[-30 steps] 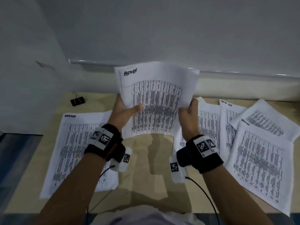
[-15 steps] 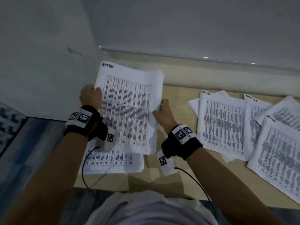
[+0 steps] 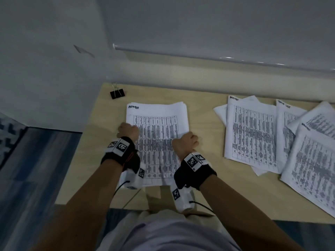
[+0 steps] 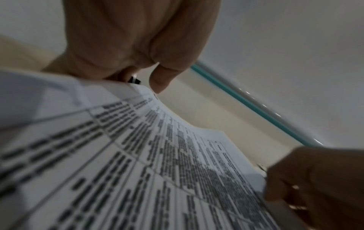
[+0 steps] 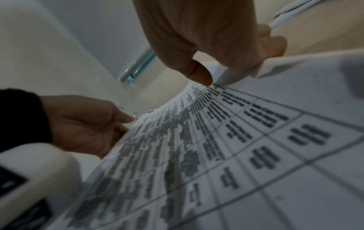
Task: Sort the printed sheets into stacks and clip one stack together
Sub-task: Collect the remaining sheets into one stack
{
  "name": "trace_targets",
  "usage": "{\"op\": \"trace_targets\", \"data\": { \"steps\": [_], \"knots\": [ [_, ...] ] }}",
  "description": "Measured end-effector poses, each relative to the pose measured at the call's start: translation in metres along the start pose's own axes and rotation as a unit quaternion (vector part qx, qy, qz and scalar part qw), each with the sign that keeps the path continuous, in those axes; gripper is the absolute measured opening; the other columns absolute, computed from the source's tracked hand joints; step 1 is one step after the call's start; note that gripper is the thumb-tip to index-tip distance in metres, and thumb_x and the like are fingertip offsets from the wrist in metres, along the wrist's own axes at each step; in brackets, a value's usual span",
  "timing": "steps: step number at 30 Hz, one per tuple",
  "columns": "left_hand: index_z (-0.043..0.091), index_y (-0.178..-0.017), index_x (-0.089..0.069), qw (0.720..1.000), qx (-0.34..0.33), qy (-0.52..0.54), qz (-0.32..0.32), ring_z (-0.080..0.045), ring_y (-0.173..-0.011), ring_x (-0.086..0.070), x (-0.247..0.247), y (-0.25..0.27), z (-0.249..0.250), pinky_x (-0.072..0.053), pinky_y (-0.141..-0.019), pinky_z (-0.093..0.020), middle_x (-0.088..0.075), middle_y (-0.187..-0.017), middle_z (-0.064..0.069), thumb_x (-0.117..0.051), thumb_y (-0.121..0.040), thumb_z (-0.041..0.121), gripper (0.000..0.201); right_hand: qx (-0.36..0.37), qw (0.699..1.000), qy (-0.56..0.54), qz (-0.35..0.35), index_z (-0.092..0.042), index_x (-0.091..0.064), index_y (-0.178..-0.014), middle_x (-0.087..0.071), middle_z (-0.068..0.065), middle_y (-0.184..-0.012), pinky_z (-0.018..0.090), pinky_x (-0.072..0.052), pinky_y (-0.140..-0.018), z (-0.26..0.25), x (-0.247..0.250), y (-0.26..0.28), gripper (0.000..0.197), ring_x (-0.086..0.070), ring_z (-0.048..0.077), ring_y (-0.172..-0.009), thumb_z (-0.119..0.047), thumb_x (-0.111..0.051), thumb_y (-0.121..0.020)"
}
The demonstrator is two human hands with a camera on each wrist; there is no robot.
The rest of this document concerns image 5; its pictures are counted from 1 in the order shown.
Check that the person's right hand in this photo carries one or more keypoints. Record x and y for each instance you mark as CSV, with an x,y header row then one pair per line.
x,y
199,29

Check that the white device with black panel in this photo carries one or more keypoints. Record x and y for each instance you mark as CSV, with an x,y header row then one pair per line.
x,y
37,179

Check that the printed table paper sheets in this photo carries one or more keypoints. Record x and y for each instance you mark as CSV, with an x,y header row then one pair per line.
x,y
244,157

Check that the person's left hand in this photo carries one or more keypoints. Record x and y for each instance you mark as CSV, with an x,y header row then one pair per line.
x,y
82,125

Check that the grey cabinet panel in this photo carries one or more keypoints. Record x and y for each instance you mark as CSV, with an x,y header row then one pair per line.
x,y
93,33

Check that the white metal bar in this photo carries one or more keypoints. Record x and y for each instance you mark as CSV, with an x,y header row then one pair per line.
x,y
136,66

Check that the white paper stack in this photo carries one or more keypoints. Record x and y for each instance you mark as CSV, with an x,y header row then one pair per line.
x,y
293,12

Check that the bent metal staple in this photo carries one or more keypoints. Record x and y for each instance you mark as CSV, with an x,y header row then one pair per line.
x,y
136,115

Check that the person's left forearm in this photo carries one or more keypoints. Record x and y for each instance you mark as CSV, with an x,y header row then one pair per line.
x,y
21,119

